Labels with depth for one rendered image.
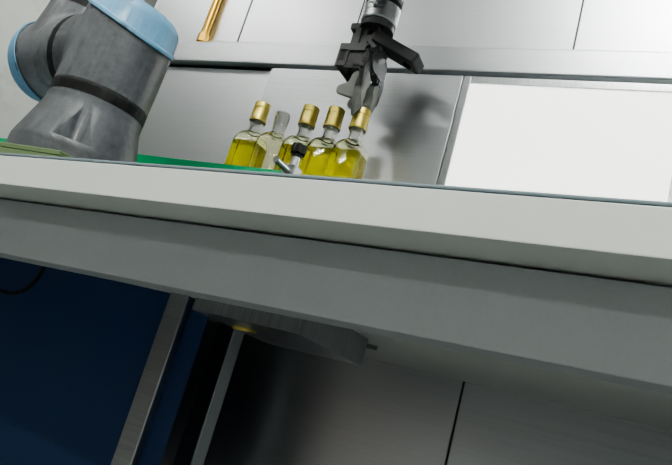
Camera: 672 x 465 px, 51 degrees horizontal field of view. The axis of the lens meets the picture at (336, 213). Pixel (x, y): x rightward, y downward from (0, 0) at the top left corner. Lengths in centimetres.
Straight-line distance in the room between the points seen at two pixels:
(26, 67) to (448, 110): 82
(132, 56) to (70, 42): 8
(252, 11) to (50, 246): 123
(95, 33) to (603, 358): 66
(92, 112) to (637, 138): 95
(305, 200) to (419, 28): 116
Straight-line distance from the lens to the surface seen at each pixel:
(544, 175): 138
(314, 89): 163
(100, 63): 87
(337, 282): 54
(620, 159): 138
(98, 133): 84
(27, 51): 102
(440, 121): 148
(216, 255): 62
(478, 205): 47
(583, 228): 45
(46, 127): 85
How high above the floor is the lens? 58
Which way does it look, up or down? 16 degrees up
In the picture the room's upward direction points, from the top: 16 degrees clockwise
